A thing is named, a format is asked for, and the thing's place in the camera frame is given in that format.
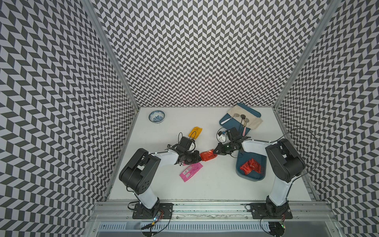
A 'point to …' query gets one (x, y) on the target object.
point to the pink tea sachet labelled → (190, 171)
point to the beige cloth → (253, 120)
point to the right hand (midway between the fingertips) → (214, 153)
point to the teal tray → (229, 121)
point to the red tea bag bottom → (208, 155)
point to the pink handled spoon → (246, 120)
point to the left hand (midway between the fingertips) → (201, 160)
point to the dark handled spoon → (243, 116)
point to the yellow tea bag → (195, 132)
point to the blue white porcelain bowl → (156, 116)
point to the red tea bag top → (247, 167)
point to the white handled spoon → (235, 115)
